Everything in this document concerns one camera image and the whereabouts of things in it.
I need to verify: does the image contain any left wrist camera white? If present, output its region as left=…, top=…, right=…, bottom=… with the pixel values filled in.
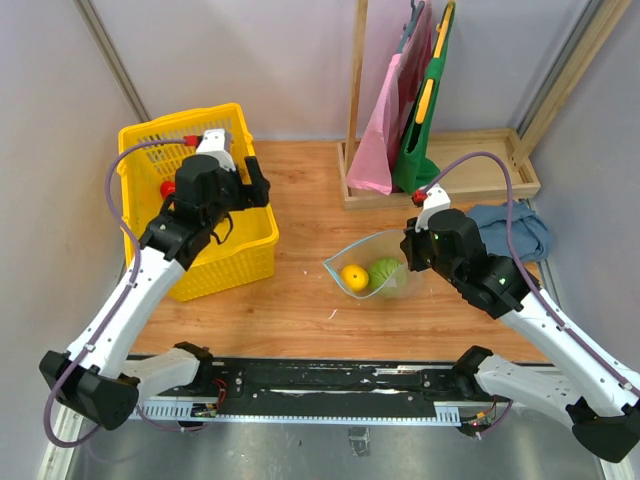
left=196, top=128, right=236, bottom=172

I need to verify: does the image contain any red apple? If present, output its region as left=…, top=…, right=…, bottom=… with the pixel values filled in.
left=160, top=181, right=176, bottom=199

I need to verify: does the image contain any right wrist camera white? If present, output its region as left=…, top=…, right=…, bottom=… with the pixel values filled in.
left=412, top=183, right=451, bottom=231

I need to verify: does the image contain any green cabbage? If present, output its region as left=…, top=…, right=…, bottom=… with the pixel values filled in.
left=367, top=257, right=403, bottom=291

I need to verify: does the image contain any purple cable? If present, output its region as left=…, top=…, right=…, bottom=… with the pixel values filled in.
left=43, top=135, right=211, bottom=449
left=412, top=151, right=640, bottom=441

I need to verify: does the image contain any wooden rack tray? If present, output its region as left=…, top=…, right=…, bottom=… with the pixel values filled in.
left=336, top=1, right=632, bottom=210

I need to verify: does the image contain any yellow mango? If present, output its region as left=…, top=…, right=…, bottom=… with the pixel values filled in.
left=340, top=264, right=369, bottom=293

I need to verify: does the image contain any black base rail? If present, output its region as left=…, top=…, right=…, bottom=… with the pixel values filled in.
left=155, top=357, right=494, bottom=426

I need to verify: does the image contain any yellow plastic basket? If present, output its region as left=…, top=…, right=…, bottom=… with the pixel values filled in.
left=117, top=103, right=279, bottom=302

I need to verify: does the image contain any dark red hanging bag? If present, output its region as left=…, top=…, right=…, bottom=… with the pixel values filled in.
left=398, top=1, right=432, bottom=121

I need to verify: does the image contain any green hanging bag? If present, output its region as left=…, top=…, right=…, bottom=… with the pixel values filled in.
left=392, top=1, right=456, bottom=194

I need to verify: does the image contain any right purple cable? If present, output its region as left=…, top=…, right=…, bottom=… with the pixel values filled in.
left=412, top=151, right=640, bottom=441

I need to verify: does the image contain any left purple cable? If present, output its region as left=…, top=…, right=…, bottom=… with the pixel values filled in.
left=43, top=135, right=211, bottom=449

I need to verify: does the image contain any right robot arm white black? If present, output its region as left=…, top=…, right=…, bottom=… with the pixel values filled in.
left=400, top=209, right=639, bottom=463

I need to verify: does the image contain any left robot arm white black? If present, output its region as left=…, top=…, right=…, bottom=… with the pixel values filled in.
left=39, top=154, right=270, bottom=430

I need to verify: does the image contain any blue crumpled cloth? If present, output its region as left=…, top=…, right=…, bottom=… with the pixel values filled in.
left=467, top=202, right=553, bottom=263

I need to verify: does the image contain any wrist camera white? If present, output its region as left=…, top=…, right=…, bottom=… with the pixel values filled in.
left=412, top=183, right=451, bottom=231
left=196, top=128, right=236, bottom=172

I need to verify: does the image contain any pink hanging bag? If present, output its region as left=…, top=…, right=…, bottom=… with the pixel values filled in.
left=346, top=53, right=401, bottom=195

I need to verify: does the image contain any clear zip top bag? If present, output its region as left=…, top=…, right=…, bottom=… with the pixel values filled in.
left=324, top=230, right=423, bottom=300

